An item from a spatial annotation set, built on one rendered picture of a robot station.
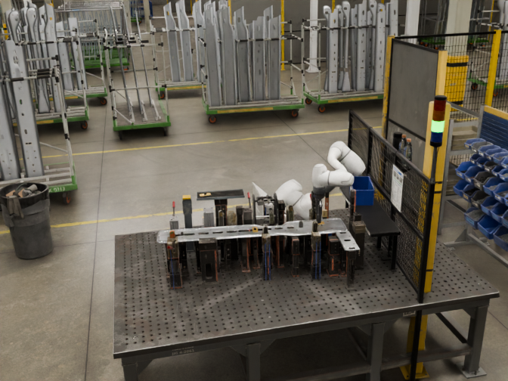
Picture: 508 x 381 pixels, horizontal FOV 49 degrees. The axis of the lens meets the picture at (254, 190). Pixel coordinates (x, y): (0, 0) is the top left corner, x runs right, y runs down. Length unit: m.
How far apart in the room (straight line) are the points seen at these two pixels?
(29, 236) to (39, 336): 1.44
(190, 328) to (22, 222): 2.96
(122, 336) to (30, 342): 1.53
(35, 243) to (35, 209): 0.39
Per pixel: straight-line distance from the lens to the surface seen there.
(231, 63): 10.81
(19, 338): 5.14
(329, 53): 11.71
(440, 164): 3.66
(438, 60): 5.84
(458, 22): 11.42
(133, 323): 3.75
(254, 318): 3.68
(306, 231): 4.08
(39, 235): 6.22
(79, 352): 4.79
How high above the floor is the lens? 2.80
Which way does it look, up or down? 22 degrees down
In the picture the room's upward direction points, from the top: 2 degrees counter-clockwise
